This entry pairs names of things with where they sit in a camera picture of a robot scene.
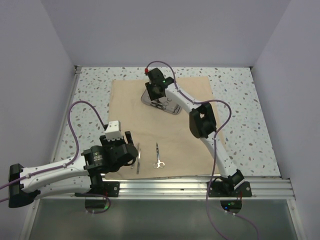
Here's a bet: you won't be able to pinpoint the steel instrument tray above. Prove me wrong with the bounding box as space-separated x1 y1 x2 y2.
140 90 182 115

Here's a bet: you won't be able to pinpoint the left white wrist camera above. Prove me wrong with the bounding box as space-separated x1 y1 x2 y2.
104 120 123 142

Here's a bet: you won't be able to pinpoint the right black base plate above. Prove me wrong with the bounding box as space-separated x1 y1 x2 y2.
206 177 253 198

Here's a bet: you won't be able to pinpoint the aluminium rail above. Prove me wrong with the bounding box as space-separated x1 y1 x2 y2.
36 176 295 200
49 65 82 164

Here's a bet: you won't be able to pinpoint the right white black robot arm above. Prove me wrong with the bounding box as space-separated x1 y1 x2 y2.
144 68 245 197

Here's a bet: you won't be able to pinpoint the steel tweezers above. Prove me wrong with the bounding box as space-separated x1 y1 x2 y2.
130 142 141 169
136 149 141 175

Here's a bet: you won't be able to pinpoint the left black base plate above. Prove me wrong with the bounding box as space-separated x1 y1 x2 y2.
74 181 120 198

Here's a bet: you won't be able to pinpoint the aluminium left side rail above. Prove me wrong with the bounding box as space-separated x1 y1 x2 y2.
49 65 82 164

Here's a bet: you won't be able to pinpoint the aluminium front rail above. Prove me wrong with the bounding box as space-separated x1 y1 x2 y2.
36 176 295 200

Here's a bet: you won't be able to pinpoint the steel forceps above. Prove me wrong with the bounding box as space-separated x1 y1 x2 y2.
150 100 172 111

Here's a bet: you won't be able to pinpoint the steel scissors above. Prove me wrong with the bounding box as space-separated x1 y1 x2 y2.
153 143 165 169

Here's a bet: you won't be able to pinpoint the beige cloth wrap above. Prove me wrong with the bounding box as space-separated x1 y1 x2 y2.
105 80 213 180

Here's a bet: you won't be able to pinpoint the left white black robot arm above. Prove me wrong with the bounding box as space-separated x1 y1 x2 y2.
8 131 138 208

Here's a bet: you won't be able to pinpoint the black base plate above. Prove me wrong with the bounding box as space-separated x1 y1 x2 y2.
206 177 253 198
74 181 120 198

